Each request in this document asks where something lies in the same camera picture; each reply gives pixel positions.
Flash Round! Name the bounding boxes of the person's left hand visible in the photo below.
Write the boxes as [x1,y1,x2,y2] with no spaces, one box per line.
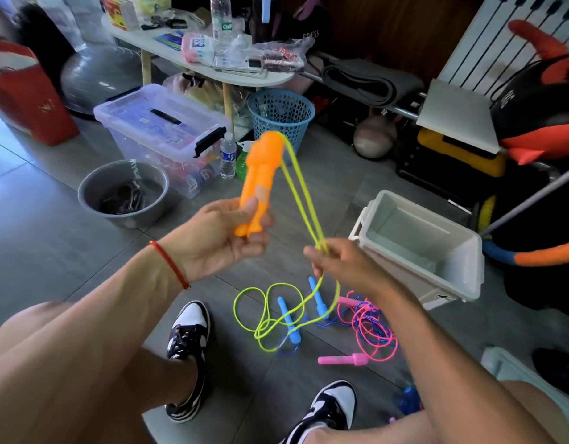
[159,197,276,285]

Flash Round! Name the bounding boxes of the person's right hand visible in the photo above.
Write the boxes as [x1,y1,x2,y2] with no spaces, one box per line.
[303,237,406,303]

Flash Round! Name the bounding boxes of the white plastic bin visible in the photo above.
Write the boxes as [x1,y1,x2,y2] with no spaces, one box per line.
[348,189,485,311]

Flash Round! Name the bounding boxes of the yellow rope orange handles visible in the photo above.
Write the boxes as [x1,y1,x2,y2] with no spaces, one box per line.
[233,130,343,353]

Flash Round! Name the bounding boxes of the pink jump rope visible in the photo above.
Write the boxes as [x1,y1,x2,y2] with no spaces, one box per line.
[316,291,399,367]

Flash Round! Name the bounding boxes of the red rope blue-handled jump rope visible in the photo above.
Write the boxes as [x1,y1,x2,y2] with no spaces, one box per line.
[398,385,423,417]

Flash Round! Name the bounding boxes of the person's right forearm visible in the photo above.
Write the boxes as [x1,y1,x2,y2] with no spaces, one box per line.
[381,282,569,444]

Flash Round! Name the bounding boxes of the person's left forearm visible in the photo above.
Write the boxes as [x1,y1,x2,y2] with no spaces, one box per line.
[0,247,188,444]

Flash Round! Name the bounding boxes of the person's right leg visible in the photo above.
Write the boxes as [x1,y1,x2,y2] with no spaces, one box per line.
[303,379,569,444]

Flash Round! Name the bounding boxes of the person's leg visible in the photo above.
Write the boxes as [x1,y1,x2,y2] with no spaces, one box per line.
[303,379,569,444]
[0,302,197,444]

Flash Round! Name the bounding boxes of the person's left leg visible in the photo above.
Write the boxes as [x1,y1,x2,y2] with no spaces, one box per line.
[0,302,197,444]

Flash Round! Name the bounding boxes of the white bin lid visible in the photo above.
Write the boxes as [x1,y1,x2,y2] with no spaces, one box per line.
[480,347,569,440]

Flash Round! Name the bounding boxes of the green spray bottle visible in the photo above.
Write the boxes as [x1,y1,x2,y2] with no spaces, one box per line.
[234,147,250,179]

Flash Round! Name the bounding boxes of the black white left shoe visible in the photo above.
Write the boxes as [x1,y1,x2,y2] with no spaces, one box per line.
[164,300,212,424]

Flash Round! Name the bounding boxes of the black white shoe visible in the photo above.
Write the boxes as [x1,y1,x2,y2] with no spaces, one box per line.
[164,300,212,424]
[279,380,357,444]

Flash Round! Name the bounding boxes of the small plastic water bottle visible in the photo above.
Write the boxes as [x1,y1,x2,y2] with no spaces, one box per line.
[218,134,239,180]

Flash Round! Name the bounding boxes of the brown ball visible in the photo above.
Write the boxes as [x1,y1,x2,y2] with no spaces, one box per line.
[353,115,399,161]

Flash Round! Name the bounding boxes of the grey metal basin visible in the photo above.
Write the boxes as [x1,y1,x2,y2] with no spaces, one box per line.
[77,160,171,230]

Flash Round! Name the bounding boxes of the black white right shoe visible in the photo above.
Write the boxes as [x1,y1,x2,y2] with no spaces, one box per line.
[279,380,357,444]

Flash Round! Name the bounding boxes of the clear bin with black latches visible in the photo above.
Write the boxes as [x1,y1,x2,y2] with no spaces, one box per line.
[94,84,230,199]

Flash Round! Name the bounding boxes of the blue mesh plastic basket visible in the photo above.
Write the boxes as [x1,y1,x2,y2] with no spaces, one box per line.
[246,88,317,154]

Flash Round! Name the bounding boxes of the yellow black case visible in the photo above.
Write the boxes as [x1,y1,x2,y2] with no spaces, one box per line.
[416,127,508,178]

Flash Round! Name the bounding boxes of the grey flat board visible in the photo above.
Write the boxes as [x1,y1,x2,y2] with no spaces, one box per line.
[416,79,503,155]

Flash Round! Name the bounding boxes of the grey folded mat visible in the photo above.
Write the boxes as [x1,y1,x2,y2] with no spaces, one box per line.
[312,55,424,107]

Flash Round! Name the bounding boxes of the multicoloured hula hoop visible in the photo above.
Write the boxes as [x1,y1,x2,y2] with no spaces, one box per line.
[479,194,569,267]

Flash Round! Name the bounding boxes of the white metal pole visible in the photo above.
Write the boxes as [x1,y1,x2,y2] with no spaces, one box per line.
[483,162,569,237]

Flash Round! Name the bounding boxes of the pink white packet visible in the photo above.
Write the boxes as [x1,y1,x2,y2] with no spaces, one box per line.
[183,32,218,65]

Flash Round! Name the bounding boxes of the clear plastic bag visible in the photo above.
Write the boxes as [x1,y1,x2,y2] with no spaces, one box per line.
[252,36,315,73]

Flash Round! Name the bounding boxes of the grey exercise ball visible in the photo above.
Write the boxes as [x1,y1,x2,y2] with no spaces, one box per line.
[60,43,142,117]

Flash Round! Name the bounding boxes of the white round table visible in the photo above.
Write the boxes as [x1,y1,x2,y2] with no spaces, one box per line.
[104,18,297,135]

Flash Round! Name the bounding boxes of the large plastic water bottle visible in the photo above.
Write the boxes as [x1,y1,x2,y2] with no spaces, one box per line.
[210,0,234,41]

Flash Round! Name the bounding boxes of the red bag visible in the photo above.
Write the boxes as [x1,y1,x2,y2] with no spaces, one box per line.
[0,39,81,147]

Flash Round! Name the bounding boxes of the white green pack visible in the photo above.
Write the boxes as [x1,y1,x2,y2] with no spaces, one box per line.
[136,0,173,17]

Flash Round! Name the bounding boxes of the black red inflatable toy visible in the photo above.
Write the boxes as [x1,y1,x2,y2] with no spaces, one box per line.
[490,20,569,165]

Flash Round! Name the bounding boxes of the white radiator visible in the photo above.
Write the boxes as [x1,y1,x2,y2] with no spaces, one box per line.
[439,0,569,93]

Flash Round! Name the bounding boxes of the white plastic bag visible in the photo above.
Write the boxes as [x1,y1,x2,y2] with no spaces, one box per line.
[35,0,105,47]

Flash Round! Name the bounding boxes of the red string bracelet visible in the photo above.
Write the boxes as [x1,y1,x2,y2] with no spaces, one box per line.
[148,239,192,291]

